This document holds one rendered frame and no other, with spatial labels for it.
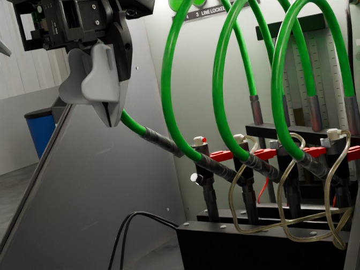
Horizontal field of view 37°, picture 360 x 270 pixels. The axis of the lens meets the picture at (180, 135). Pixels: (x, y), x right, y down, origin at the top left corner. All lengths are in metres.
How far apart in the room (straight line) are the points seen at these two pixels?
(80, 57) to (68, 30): 0.08
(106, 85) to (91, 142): 0.59
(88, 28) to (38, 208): 0.58
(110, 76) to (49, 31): 0.08
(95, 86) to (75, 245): 0.61
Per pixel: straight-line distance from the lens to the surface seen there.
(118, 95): 0.58
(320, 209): 0.87
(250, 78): 1.06
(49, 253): 1.10
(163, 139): 0.83
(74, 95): 0.59
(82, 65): 0.61
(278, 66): 0.66
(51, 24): 0.55
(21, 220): 1.05
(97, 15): 0.57
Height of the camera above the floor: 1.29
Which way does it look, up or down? 10 degrees down
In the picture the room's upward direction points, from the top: 12 degrees counter-clockwise
